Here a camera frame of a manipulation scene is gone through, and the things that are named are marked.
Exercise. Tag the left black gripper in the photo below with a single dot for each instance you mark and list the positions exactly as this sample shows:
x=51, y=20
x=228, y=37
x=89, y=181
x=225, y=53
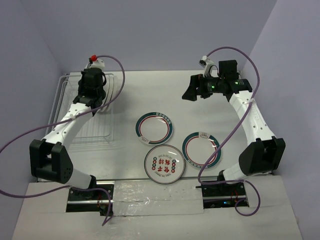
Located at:
x=80, y=85

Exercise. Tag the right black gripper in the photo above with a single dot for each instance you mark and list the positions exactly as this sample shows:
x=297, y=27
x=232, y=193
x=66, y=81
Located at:
x=197, y=81

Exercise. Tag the hao shi plate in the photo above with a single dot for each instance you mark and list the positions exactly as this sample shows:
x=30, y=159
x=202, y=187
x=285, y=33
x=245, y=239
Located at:
x=111, y=87

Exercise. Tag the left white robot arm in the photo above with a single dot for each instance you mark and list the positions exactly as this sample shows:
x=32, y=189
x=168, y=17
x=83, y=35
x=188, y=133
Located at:
x=49, y=158

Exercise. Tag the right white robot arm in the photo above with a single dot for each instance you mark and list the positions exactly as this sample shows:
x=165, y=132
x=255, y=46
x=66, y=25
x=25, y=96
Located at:
x=264, y=150

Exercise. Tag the red character plate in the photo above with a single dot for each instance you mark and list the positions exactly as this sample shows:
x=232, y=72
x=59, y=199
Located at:
x=164, y=164

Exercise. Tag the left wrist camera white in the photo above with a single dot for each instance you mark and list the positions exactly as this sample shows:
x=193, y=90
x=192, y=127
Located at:
x=95, y=62

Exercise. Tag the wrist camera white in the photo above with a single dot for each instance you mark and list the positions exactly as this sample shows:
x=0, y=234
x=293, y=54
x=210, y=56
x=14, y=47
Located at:
x=95, y=62
x=207, y=65

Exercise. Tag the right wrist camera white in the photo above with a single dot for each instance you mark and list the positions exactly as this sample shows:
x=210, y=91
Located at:
x=207, y=65

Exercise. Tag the wire dish rack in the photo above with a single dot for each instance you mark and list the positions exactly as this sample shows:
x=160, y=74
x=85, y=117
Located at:
x=98, y=129

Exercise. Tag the teal red ring plate centre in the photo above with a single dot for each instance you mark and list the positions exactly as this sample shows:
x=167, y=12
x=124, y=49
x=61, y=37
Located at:
x=154, y=128

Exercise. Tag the teal red ring plate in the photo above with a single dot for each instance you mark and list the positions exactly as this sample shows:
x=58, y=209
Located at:
x=154, y=128
x=197, y=147

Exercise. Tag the teal red ring plate right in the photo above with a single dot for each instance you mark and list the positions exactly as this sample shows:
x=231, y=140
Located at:
x=197, y=147

